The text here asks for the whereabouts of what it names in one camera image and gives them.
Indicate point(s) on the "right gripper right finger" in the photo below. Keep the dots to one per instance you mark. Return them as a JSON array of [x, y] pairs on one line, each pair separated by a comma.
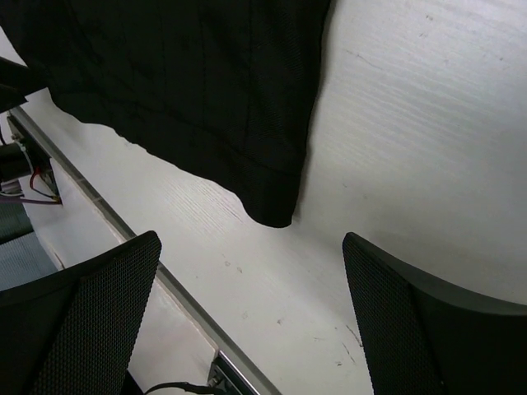
[[424, 335]]

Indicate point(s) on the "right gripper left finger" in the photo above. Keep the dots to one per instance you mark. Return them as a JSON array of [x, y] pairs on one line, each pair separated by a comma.
[[73, 332]]

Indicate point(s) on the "black skirt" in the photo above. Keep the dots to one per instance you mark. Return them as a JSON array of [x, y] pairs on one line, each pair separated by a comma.
[[223, 90]]

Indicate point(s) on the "aluminium front rail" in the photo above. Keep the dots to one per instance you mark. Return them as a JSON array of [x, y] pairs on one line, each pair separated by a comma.
[[178, 340]]

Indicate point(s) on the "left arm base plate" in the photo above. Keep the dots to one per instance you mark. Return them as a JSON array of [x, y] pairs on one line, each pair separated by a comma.
[[25, 157]]

